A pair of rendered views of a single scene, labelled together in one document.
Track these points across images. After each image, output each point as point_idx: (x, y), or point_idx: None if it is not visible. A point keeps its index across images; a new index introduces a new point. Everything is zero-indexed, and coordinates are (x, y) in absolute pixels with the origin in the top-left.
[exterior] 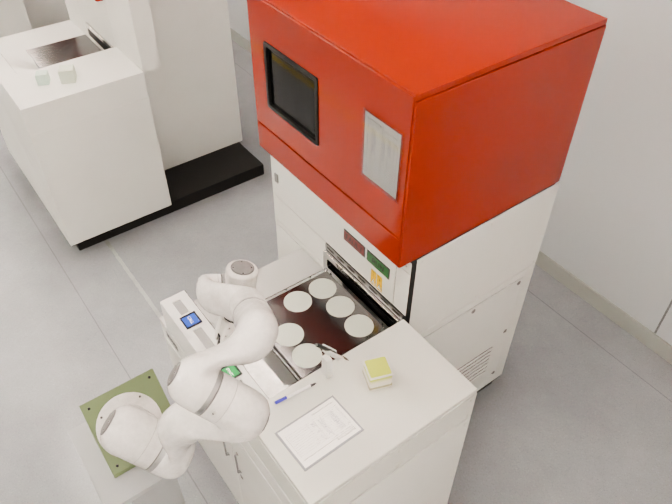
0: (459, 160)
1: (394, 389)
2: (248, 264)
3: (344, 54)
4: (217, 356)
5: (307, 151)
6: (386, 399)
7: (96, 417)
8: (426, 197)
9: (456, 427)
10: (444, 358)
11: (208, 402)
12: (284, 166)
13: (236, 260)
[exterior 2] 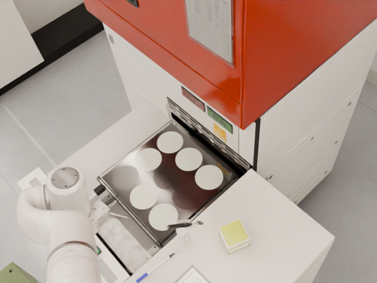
0: (300, 5)
1: (252, 249)
2: (72, 171)
3: None
4: None
5: (129, 14)
6: (246, 261)
7: None
8: (266, 55)
9: (315, 267)
10: (297, 206)
11: None
12: (113, 30)
13: (58, 168)
